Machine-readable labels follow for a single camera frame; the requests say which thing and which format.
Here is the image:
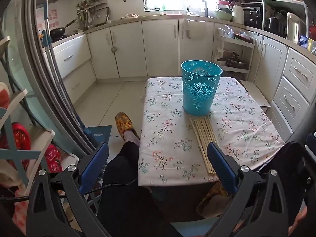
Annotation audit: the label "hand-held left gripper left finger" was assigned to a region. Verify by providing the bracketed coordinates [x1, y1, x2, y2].
[27, 143, 109, 237]

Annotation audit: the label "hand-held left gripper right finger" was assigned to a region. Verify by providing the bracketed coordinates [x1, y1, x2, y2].
[205, 142, 296, 237]

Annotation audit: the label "bundle of wooden chopsticks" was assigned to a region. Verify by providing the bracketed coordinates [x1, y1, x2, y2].
[189, 117, 220, 175]

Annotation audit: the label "teal perforated plastic basket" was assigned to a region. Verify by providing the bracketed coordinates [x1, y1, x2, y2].
[181, 60, 223, 116]

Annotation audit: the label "blue book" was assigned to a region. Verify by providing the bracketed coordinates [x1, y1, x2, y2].
[84, 125, 113, 151]

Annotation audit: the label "yellow patterned slipper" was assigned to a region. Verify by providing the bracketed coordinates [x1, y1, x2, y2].
[196, 181, 234, 219]
[115, 112, 141, 142]

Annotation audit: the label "person's left leg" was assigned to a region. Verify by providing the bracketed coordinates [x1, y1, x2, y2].
[97, 130, 184, 237]

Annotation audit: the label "red printed bag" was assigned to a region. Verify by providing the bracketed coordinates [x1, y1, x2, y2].
[11, 122, 31, 165]
[46, 144, 63, 173]

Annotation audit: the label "floral tablecloth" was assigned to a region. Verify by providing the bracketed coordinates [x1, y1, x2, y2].
[137, 76, 285, 187]

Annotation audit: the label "white and teal shelf rack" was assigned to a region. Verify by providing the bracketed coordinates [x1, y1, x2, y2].
[0, 36, 79, 193]

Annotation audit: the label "grey framed glass sliding door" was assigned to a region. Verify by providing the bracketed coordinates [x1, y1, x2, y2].
[0, 0, 104, 158]

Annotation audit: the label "brown cooking pot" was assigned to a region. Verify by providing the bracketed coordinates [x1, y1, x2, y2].
[217, 51, 250, 70]

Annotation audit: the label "red and white cloth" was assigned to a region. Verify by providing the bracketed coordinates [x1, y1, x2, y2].
[0, 81, 10, 109]

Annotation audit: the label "white slim trolley shelf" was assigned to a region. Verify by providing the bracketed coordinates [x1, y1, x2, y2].
[212, 27, 255, 74]

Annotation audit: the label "blue carton box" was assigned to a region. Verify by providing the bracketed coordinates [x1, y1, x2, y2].
[298, 35, 316, 52]

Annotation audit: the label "cream kitchen base cabinets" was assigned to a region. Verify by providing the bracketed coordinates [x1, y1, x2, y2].
[43, 17, 316, 144]

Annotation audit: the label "clear plastic bags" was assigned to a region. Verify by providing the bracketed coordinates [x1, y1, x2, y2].
[218, 26, 247, 40]

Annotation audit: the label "black frying pan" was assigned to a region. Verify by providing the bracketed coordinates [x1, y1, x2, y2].
[49, 19, 77, 37]

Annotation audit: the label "white kitchen appliance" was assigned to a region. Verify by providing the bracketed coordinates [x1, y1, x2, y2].
[286, 12, 307, 42]

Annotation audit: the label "black electric kettle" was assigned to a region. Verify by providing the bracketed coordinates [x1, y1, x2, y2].
[265, 16, 282, 34]

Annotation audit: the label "green bowl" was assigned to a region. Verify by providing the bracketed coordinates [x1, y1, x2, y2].
[213, 10, 234, 22]

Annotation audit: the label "black countertop oven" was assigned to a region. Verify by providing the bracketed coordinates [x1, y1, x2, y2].
[243, 5, 263, 29]

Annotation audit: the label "white thermos jug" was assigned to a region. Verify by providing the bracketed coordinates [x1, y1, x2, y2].
[232, 2, 245, 25]

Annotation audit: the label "stack of pink bowls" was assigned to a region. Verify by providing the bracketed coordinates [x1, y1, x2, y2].
[217, 0, 234, 11]

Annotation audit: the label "metal storage shelf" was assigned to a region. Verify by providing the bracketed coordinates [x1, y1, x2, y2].
[259, 0, 309, 40]

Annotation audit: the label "chrome sink faucet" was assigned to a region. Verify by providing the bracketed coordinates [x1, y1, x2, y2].
[180, 0, 191, 15]

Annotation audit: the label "blue handle mop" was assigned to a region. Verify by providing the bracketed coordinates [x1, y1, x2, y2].
[41, 0, 53, 55]

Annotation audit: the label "wall utensil rack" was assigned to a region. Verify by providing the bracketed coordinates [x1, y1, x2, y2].
[76, 0, 109, 30]

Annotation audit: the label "red wall stickers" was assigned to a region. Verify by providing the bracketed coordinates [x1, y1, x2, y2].
[36, 8, 60, 30]

